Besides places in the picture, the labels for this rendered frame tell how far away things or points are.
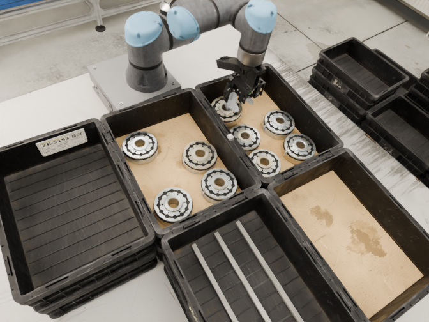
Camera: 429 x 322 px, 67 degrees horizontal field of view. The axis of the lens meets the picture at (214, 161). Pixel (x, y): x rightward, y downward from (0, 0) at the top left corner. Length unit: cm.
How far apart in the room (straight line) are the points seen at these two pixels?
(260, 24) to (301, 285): 64
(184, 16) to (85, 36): 210
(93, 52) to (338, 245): 224
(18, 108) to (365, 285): 126
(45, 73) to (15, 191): 167
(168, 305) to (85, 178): 41
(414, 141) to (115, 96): 156
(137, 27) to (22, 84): 159
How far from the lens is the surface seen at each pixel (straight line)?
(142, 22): 111
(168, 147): 100
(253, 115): 113
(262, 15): 82
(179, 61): 149
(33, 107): 137
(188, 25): 81
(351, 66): 210
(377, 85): 206
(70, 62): 265
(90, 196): 94
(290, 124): 110
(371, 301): 96
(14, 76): 264
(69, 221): 92
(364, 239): 101
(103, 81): 125
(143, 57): 111
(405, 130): 208
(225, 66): 99
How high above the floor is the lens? 164
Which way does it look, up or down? 56 degrees down
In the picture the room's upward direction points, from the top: 11 degrees clockwise
